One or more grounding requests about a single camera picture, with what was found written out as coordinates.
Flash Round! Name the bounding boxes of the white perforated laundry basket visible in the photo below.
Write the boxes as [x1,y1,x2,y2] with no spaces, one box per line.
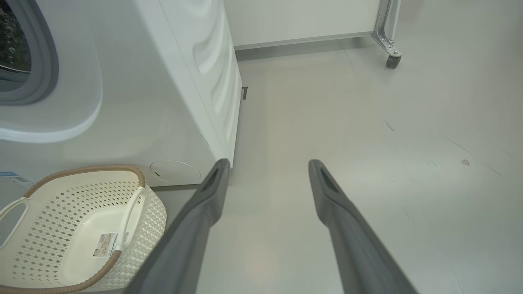
[0,165,167,294]

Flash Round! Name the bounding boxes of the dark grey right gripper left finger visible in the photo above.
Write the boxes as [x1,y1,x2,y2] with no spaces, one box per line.
[125,158,231,294]

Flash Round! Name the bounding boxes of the basket product label sticker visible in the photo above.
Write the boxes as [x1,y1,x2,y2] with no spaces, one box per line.
[93,233,119,258]

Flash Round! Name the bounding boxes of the white front-load washing machine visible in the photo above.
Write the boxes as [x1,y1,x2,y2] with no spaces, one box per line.
[0,0,249,209]

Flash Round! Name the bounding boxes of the white partition panel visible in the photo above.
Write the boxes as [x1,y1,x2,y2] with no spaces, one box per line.
[224,0,382,50]

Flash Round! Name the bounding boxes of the grey rubber door gasket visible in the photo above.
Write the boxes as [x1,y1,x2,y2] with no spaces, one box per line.
[0,0,60,106]

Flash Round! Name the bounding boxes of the metal leg with caster wheel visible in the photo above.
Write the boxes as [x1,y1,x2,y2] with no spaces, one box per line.
[371,0,403,69]

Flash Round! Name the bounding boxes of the round filter cover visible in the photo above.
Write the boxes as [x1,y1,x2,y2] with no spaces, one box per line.
[150,160,202,184]

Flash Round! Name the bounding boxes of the blue energy label sticker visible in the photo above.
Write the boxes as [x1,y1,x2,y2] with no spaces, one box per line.
[0,171,34,188]

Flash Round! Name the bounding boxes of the stainless steel washing machine drum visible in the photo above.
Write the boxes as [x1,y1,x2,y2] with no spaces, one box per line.
[0,0,32,80]

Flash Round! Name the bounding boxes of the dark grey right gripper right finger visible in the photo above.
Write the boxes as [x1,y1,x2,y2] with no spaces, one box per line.
[308,159,417,294]

